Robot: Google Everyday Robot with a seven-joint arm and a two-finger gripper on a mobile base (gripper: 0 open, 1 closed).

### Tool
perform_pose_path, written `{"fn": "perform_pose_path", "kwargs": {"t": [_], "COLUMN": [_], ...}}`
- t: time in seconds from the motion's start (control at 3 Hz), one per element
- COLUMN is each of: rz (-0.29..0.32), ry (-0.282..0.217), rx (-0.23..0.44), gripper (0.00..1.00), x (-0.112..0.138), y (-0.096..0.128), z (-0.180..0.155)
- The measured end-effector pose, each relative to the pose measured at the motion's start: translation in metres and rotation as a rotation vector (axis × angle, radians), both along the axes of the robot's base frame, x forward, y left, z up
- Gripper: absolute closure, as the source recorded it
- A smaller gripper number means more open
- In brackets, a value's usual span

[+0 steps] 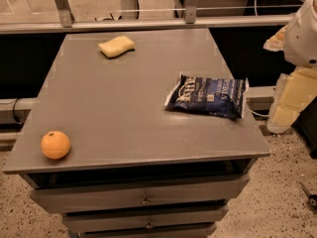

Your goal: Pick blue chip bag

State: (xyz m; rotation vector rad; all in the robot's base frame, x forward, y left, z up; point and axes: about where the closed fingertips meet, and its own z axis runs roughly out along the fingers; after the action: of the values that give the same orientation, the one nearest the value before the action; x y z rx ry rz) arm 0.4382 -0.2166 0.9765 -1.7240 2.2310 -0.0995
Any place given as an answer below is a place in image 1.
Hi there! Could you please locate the bottom grey drawer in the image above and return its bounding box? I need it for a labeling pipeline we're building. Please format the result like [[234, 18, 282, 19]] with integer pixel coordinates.
[[80, 223, 216, 238]]

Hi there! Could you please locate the top grey drawer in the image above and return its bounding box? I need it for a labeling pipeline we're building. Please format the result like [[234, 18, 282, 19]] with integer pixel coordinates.
[[31, 175, 250, 213]]

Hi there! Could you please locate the grey drawer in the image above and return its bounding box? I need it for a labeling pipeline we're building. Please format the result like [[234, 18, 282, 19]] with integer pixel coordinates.
[[80, 223, 216, 238], [31, 175, 250, 213], [62, 204, 229, 232]]

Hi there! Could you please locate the yellow sponge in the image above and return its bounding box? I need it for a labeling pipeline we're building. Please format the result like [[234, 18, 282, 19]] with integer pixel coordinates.
[[98, 36, 136, 59]]

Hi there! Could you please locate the grey metal railing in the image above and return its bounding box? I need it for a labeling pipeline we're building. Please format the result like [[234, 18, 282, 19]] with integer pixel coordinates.
[[0, 0, 294, 35]]

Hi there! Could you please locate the blue chip bag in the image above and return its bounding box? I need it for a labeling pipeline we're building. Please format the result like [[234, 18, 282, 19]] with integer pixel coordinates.
[[164, 74, 249, 120]]

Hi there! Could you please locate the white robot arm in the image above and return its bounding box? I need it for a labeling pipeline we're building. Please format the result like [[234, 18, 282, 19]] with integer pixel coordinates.
[[264, 0, 317, 134]]

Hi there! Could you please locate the grey drawer cabinet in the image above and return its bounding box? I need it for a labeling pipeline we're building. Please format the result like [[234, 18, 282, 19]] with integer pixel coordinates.
[[2, 28, 272, 238]]

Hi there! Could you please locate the orange fruit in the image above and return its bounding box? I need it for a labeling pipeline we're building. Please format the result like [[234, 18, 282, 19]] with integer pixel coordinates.
[[41, 131, 71, 160]]

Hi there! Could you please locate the middle grey drawer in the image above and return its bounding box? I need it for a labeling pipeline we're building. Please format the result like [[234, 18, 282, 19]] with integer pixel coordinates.
[[62, 204, 229, 232]]

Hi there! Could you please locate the black cable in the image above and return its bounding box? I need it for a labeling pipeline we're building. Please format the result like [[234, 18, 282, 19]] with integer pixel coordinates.
[[12, 97, 24, 124]]

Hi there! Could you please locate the black caster wheel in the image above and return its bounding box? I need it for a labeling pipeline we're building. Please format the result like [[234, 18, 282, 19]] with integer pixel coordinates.
[[300, 182, 317, 209]]

